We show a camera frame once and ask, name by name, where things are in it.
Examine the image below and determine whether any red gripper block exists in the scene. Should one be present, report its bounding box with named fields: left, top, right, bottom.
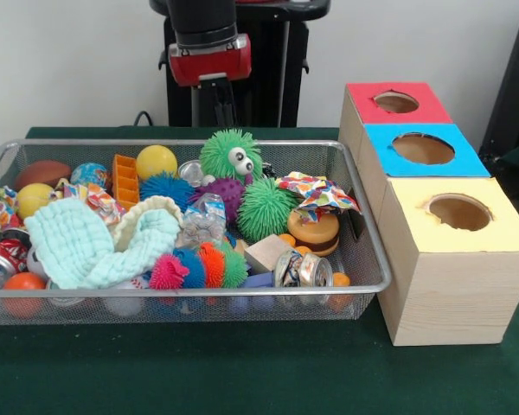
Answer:
left=167, top=33, right=253, bottom=126

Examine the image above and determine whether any green fuzzy toy with eyes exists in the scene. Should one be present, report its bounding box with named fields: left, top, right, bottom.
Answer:
left=198, top=126, right=264, bottom=179

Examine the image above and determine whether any white multicolour dotted cloth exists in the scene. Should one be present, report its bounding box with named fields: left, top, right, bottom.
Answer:
left=275, top=171, right=361, bottom=224

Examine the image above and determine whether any multicolour zigzag cloth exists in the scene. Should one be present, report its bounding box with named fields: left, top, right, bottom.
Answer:
left=55, top=181, right=127, bottom=225

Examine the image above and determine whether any wooden box with three holes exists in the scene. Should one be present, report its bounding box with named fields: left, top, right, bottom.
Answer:
left=337, top=80, right=519, bottom=348

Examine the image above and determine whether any yellow ball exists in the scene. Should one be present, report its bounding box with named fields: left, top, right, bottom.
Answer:
left=135, top=144, right=178, bottom=181

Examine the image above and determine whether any blue spiky ball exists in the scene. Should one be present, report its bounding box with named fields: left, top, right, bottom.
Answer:
left=138, top=171, right=198, bottom=213

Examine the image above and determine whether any green fuzzy ball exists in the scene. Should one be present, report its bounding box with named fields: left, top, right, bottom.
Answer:
left=236, top=176, right=298, bottom=246

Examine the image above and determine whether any foam burger toy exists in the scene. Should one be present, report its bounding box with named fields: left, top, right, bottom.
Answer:
left=285, top=211, right=341, bottom=257

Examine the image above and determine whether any multicolour fuzzy caterpillar toy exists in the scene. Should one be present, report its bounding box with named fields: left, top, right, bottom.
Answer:
left=148, top=239, right=250, bottom=291

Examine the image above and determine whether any crushed drink can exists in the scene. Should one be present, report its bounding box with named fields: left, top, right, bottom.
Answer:
left=274, top=246, right=334, bottom=303

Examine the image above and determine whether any mint green cloth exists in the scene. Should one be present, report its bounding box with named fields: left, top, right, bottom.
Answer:
left=24, top=196, right=185, bottom=291

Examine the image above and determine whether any black chair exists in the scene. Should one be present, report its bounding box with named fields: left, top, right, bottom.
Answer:
left=478, top=7, right=519, bottom=174

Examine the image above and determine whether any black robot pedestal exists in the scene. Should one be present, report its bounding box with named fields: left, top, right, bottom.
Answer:
left=149, top=0, right=332, bottom=128

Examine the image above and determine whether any silver wire mesh bin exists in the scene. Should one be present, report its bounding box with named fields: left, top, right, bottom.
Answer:
left=0, top=138, right=394, bottom=328

